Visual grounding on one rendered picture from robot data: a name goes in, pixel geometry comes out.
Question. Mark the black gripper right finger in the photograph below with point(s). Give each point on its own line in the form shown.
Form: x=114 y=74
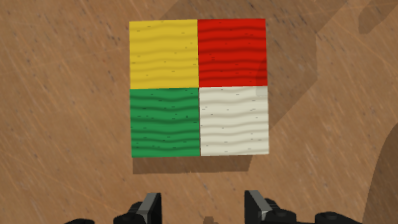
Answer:
x=258 y=211

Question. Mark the red cube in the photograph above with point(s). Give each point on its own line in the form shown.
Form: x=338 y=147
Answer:
x=232 y=52

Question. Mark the green cube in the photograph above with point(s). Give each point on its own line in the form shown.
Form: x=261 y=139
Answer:
x=164 y=122

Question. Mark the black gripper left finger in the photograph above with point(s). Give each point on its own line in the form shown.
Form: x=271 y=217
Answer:
x=150 y=212

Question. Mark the beige wood-grain cube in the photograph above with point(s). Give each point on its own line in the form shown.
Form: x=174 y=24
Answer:
x=233 y=120

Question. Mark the yellow wooden cube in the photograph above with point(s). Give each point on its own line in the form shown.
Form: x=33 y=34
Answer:
x=163 y=54

